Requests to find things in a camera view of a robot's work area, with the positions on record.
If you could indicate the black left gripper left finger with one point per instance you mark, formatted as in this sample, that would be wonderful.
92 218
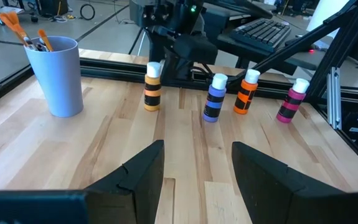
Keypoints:
135 193

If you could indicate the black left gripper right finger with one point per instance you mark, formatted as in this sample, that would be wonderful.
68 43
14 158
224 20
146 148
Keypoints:
275 199

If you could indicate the small magenta paint bottle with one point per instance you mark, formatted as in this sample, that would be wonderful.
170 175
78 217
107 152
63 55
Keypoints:
290 104

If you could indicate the small yellow paint bottle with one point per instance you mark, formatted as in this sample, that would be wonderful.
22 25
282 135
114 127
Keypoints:
152 90

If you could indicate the small orange paint bottle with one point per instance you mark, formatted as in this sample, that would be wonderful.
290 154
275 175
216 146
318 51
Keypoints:
245 95

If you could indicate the small purple paint bottle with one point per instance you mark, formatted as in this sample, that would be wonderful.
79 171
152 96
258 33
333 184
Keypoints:
214 99

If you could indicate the lavender plastic cup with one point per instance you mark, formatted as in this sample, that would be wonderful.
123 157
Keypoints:
57 81

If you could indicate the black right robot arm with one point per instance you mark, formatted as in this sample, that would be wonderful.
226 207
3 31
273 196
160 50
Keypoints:
178 40

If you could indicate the silver aluminium extrusion bar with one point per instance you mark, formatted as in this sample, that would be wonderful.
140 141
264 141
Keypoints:
334 99

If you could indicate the black side desk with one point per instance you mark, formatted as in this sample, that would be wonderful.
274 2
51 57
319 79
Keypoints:
250 51

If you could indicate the black computer keyboard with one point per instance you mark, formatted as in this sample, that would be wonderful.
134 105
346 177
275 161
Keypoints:
261 32

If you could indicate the black aluminium table frame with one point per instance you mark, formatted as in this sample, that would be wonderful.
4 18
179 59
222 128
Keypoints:
116 70

